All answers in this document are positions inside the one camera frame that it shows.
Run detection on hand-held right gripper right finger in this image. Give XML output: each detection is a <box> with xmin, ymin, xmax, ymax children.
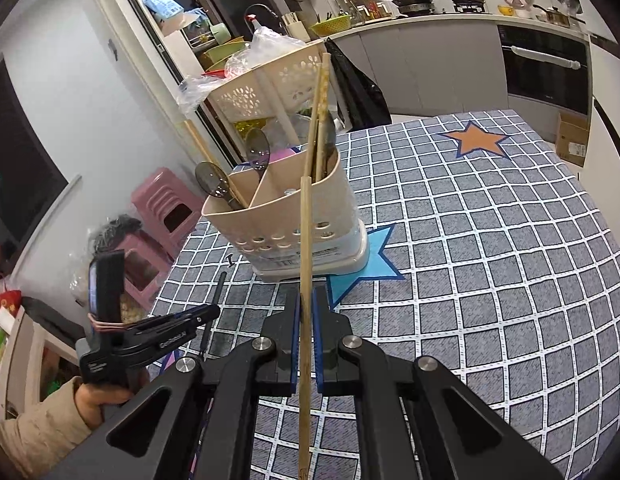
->
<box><xmin>312</xmin><ymin>285</ymin><xmax>566</xmax><ymax>480</ymax></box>

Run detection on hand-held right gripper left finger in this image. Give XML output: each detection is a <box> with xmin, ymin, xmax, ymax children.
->
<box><xmin>37</xmin><ymin>286</ymin><xmax>302</xmax><ymax>480</ymax></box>

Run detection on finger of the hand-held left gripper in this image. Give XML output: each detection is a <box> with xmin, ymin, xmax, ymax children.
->
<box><xmin>124</xmin><ymin>304</ymin><xmax>222</xmax><ymax>364</ymax></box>

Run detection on black thin utensil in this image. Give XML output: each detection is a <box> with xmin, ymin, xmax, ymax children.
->
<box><xmin>200</xmin><ymin>271</ymin><xmax>227</xmax><ymax>362</ymax></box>

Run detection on wooden chopstick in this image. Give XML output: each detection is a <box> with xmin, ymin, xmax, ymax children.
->
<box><xmin>304</xmin><ymin>52</ymin><xmax>331</xmax><ymax>178</ymax></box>
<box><xmin>314</xmin><ymin>54</ymin><xmax>334</xmax><ymax>182</ymax></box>
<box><xmin>296</xmin><ymin>176</ymin><xmax>313</xmax><ymax>480</ymax></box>

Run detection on beige plastic utensil holder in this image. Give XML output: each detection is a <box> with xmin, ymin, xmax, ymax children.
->
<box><xmin>201</xmin><ymin>145</ymin><xmax>370</xmax><ymax>283</ymax></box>

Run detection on person's left forearm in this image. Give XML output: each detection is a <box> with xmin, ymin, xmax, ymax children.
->
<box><xmin>0</xmin><ymin>375</ymin><xmax>98</xmax><ymax>453</ymax></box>

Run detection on person's left hand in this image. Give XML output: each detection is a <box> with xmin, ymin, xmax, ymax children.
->
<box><xmin>74</xmin><ymin>382</ymin><xmax>137</xmax><ymax>430</ymax></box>

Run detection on pink plastic stool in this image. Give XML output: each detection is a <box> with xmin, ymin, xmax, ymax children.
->
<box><xmin>117</xmin><ymin>240</ymin><xmax>176</xmax><ymax>311</ymax></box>
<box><xmin>131</xmin><ymin>167</ymin><xmax>203</xmax><ymax>256</ymax></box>

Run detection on dark cloth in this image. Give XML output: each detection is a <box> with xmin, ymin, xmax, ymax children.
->
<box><xmin>22</xmin><ymin>297</ymin><xmax>91</xmax><ymax>356</ymax></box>

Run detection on blue star sticker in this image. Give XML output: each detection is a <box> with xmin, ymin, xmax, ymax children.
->
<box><xmin>326</xmin><ymin>224</ymin><xmax>406</xmax><ymax>311</ymax></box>

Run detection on red bag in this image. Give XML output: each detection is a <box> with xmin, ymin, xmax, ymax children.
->
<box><xmin>0</xmin><ymin>275</ymin><xmax>23</xmax><ymax>321</ymax></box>

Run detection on long wooden stick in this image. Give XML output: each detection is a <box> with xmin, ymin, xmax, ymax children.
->
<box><xmin>181</xmin><ymin>119</ymin><xmax>251</xmax><ymax>209</ymax></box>

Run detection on grey checkered tablecloth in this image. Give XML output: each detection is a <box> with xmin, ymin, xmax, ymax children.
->
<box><xmin>145</xmin><ymin>109</ymin><xmax>620</xmax><ymax>480</ymax></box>

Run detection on black plastic bag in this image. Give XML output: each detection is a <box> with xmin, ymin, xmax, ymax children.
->
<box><xmin>324</xmin><ymin>37</ymin><xmax>393</xmax><ymax>133</ymax></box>

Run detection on orange star sticker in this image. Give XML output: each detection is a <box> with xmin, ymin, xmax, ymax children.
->
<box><xmin>437</xmin><ymin>120</ymin><xmax>511</xmax><ymax>158</ymax></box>

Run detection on green bowls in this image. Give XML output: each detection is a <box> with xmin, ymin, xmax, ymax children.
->
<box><xmin>200</xmin><ymin>37</ymin><xmax>251</xmax><ymax>71</ymax></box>

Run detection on beige perforated basket rack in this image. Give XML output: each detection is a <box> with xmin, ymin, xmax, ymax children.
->
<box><xmin>202</xmin><ymin>42</ymin><xmax>348</xmax><ymax>171</ymax></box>

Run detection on clear plastic bags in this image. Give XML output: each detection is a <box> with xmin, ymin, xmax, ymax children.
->
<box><xmin>177</xmin><ymin>27</ymin><xmax>311</xmax><ymax>113</ymax></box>

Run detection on grey kitchen cabinets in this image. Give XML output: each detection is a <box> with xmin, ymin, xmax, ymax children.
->
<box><xmin>330</xmin><ymin>12</ymin><xmax>511</xmax><ymax>131</ymax></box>

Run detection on blue packet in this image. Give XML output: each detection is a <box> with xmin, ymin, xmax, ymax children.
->
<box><xmin>140</xmin><ymin>0</ymin><xmax>186</xmax><ymax>23</ymax></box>

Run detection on countertop chopstick holder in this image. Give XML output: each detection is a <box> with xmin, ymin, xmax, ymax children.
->
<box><xmin>281</xmin><ymin>11</ymin><xmax>311</xmax><ymax>43</ymax></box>

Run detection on green colander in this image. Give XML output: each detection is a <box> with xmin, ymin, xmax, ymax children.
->
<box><xmin>309</xmin><ymin>15</ymin><xmax>353</xmax><ymax>38</ymax></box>

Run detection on cardboard box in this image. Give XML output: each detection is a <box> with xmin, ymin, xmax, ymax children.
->
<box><xmin>555</xmin><ymin>112</ymin><xmax>591</xmax><ymax>168</ymax></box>

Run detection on black built-in oven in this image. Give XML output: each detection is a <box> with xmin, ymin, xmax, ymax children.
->
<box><xmin>497</xmin><ymin>25</ymin><xmax>593</xmax><ymax>116</ymax></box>

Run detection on black wok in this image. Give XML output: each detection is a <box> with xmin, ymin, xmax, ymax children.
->
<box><xmin>377</xmin><ymin>0</ymin><xmax>436</xmax><ymax>13</ymax></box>

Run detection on small saucepan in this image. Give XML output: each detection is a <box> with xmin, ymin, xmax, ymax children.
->
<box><xmin>532</xmin><ymin>4</ymin><xmax>586</xmax><ymax>28</ymax></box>

